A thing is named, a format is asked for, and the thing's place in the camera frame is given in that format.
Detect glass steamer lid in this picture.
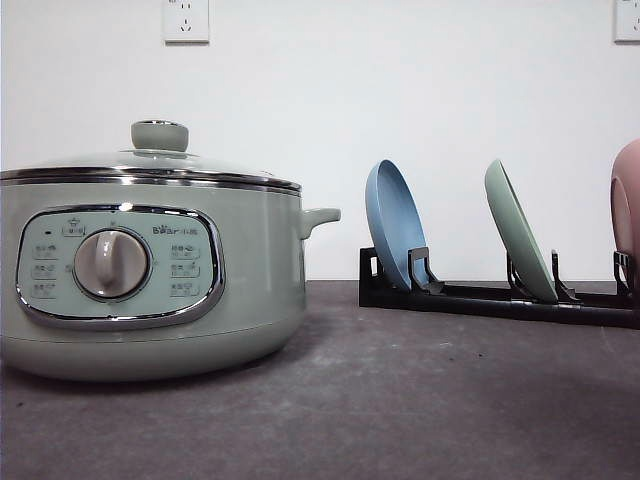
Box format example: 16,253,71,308
0,120,302,192

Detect green plate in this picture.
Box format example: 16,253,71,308
485,160,558,304

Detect blue plate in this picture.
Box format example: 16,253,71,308
365,159,427,290

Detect green electric steamer pot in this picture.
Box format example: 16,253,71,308
0,120,341,383

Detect pink plate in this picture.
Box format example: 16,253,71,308
610,139,640,277

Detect black dish rack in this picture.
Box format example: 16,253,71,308
359,246,640,329

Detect white wall socket left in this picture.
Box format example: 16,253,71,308
161,0,216,49

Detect white wall socket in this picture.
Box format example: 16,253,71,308
607,0,640,48
161,0,216,49

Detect white wall socket right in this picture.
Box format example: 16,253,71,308
607,0,640,48

